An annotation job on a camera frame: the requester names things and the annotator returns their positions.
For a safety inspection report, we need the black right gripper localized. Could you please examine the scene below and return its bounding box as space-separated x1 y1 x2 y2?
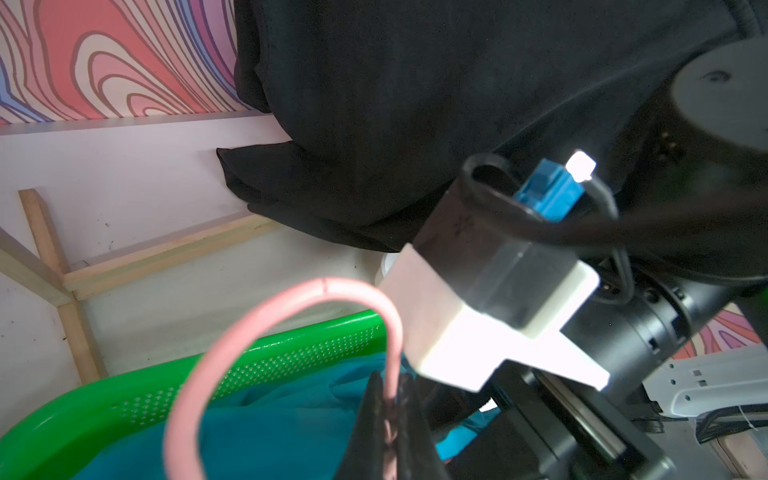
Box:
419 361 677 479

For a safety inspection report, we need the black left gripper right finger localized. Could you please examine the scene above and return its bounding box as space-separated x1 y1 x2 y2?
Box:
395 374 450 480

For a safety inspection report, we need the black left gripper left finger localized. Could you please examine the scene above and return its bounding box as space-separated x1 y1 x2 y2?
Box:
333 372 397 480

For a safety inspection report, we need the teal t-shirt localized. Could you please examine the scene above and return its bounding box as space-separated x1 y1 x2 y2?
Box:
72 353 500 479

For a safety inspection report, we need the pink hanger of teal shirt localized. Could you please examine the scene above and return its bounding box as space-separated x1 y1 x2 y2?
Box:
163 277 406 480

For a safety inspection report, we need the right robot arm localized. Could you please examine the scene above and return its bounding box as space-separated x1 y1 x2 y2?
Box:
415 1 767 479

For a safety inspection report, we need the green plastic basket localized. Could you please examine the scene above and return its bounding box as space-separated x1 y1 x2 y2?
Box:
1 311 386 479

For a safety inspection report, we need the black t-shirt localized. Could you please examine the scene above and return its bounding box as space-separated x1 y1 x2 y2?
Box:
218 1 742 252

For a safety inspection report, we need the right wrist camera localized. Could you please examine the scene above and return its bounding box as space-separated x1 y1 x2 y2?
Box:
380 151 610 392

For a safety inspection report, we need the wooden clothes rack frame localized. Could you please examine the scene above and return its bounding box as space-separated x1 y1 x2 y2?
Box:
1 189 281 384

